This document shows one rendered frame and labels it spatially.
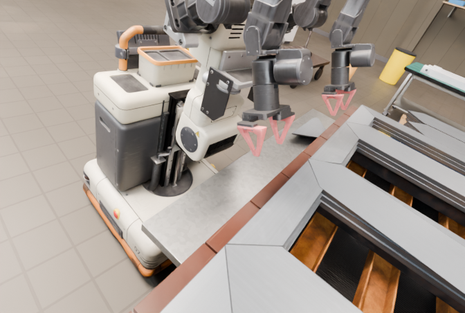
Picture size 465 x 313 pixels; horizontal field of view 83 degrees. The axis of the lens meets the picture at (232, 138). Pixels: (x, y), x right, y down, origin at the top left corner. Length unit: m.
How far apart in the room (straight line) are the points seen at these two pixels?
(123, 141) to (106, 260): 0.64
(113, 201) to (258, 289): 0.97
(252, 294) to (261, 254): 0.08
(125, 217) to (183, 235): 0.58
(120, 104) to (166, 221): 0.48
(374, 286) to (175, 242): 0.59
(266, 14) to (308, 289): 0.53
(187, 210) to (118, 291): 0.71
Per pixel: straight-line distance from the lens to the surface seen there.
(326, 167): 0.91
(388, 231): 0.84
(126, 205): 1.36
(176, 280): 0.57
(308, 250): 0.90
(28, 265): 1.59
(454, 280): 0.88
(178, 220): 0.82
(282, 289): 0.58
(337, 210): 0.84
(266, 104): 0.57
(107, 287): 1.47
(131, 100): 1.06
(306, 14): 0.98
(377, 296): 0.95
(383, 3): 8.81
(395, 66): 6.46
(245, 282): 0.55
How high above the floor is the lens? 1.34
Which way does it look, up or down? 34 degrees down
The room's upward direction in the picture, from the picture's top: 18 degrees clockwise
